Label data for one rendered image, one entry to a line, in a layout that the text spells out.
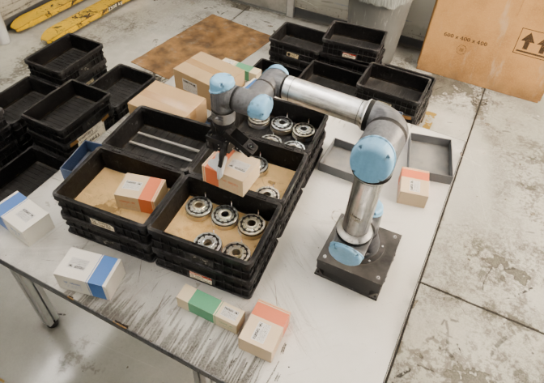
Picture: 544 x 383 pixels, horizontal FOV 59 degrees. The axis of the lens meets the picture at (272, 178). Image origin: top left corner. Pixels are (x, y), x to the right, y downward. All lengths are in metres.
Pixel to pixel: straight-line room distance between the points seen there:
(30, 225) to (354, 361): 1.29
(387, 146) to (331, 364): 0.78
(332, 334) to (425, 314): 1.05
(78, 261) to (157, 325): 0.37
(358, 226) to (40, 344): 1.74
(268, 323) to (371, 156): 0.70
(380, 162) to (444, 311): 1.61
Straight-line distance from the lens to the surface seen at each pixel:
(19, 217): 2.09
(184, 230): 1.82
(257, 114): 1.39
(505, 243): 3.20
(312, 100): 1.44
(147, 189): 1.88
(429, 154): 2.45
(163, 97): 2.40
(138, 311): 1.81
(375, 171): 1.28
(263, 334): 1.64
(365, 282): 1.78
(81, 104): 3.10
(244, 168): 1.62
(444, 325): 2.72
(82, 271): 1.84
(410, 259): 1.99
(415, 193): 2.13
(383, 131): 1.30
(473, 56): 4.39
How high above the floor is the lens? 2.24
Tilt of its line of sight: 45 degrees down
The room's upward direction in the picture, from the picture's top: 3 degrees clockwise
